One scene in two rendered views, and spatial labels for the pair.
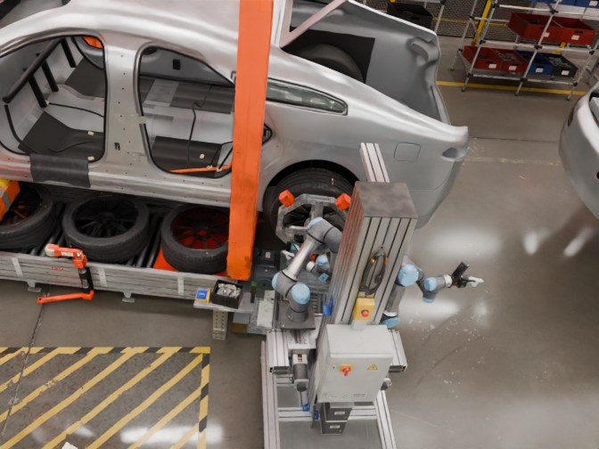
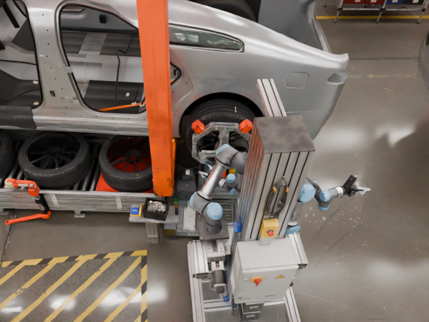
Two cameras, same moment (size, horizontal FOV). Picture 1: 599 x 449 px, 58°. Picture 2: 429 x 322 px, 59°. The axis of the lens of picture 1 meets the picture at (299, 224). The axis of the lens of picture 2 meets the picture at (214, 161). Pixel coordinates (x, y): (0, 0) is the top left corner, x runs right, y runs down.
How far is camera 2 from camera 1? 67 cm
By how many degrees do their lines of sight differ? 5
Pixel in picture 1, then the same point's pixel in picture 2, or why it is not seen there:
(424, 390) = (321, 272)
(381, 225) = (281, 160)
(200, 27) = not seen: outside the picture
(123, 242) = (68, 171)
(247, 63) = (146, 12)
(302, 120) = (205, 59)
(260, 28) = not seen: outside the picture
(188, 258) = (122, 181)
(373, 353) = (280, 265)
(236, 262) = (160, 183)
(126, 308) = (77, 223)
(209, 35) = not seen: outside the picture
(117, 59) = (39, 18)
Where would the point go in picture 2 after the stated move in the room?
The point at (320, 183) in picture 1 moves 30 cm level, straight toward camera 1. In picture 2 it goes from (225, 111) to (222, 136)
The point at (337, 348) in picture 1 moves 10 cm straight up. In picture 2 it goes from (248, 264) to (250, 256)
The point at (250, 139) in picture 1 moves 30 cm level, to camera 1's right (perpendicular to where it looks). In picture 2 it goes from (158, 82) to (204, 85)
